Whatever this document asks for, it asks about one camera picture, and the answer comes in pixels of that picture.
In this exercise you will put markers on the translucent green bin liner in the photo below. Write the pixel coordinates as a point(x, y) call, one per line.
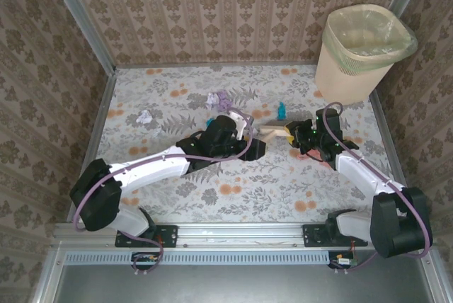
point(407, 39)

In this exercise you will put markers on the pink plastic dustpan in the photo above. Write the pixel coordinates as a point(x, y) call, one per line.
point(305, 156)

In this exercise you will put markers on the aluminium table edge rail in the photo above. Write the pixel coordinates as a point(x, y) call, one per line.
point(388, 140)
point(93, 140)

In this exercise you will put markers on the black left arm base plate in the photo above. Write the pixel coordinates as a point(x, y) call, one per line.
point(170, 235)

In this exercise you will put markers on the white paper scrap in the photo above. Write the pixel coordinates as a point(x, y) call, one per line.
point(212, 100)
point(145, 117)

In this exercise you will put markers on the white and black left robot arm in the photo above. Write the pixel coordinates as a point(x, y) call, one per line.
point(148, 168)

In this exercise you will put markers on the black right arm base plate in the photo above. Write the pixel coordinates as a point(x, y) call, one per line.
point(311, 235)

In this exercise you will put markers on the grey metal shelf panel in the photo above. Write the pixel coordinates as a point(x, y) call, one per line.
point(247, 285)

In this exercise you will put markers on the aluminium mounting rail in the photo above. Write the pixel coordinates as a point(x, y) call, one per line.
point(240, 234)

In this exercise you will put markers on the cream plastic waste bin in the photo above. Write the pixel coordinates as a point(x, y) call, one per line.
point(347, 83)

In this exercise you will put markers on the floral patterned table cover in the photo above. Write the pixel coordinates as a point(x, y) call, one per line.
point(247, 204)

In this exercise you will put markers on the purple paper scrap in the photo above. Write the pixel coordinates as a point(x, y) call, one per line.
point(224, 101)

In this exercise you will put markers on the small electronics board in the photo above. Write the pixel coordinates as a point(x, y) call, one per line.
point(341, 260)
point(145, 257)

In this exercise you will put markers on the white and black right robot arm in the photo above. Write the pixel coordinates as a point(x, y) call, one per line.
point(361, 175)

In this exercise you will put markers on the cream hand brush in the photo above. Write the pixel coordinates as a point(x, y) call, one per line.
point(272, 129)

